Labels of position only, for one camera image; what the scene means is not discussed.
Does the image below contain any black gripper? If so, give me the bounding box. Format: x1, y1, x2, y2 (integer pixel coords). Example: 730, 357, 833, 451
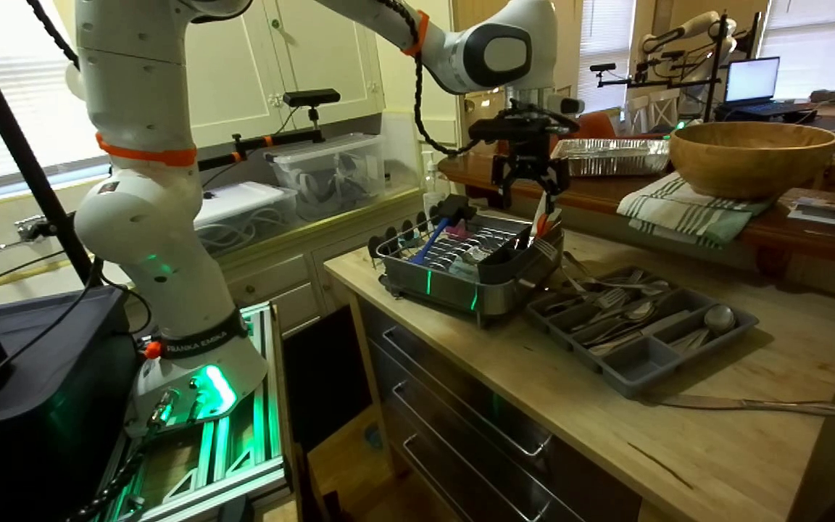
487, 129, 575, 208

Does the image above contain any orange plastic utensil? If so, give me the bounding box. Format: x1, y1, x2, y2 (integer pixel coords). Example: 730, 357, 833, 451
527, 192, 563, 250

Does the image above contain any aluminium robot base platform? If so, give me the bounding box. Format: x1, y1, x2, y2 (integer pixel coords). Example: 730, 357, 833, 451
79, 299, 297, 522

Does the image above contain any gray dish rack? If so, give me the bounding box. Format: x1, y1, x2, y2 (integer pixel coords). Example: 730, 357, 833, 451
368, 197, 568, 326

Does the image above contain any blue plastic spoon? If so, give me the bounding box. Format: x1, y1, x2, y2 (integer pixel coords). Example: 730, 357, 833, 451
404, 216, 458, 273

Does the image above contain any striped dish towel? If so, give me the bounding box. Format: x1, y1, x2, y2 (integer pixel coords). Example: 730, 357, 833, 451
614, 170, 775, 250

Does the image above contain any silver metal spoon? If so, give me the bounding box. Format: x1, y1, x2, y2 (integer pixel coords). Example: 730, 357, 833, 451
674, 302, 743, 357

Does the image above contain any long silver table knife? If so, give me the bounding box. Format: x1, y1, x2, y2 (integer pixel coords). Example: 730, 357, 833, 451
646, 390, 835, 421

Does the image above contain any small black object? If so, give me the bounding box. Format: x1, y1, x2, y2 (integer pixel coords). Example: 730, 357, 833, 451
430, 193, 478, 232

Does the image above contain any aluminium foil tray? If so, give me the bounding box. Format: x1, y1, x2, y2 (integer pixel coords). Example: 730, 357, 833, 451
553, 135, 674, 183

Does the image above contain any clear bottle white cap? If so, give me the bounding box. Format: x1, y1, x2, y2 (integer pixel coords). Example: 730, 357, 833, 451
418, 141, 456, 215

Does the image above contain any gray cutlery tray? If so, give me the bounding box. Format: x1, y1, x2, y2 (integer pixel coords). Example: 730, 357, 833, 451
527, 267, 762, 399

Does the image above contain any clear plastic storage bin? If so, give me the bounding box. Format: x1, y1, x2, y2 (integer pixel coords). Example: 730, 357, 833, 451
268, 134, 394, 219

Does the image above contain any wooden bowl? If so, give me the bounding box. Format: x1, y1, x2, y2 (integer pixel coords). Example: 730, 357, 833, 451
669, 118, 835, 202

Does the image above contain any open laptop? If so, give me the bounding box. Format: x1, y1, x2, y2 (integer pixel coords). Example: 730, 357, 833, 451
719, 51, 788, 110

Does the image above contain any dark drawer cabinet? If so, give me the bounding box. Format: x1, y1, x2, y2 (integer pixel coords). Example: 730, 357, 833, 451
350, 296, 656, 522

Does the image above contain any white base cabinet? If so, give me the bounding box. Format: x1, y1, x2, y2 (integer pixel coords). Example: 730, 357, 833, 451
211, 184, 430, 340

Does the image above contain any white lidded storage bin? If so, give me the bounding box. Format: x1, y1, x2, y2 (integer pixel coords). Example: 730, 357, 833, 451
192, 179, 303, 254

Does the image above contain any black tripod pole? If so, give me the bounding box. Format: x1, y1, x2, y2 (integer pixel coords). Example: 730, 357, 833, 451
0, 5, 105, 289

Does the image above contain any black computer box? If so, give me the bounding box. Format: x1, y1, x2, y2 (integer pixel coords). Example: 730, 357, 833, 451
0, 287, 146, 522

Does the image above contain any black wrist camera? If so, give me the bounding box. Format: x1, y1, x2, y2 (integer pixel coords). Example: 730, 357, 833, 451
466, 105, 584, 138

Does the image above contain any black stereo camera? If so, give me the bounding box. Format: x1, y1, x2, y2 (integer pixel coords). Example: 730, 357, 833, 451
282, 87, 346, 110

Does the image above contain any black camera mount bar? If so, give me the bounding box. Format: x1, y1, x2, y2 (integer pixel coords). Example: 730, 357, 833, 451
182, 118, 342, 173

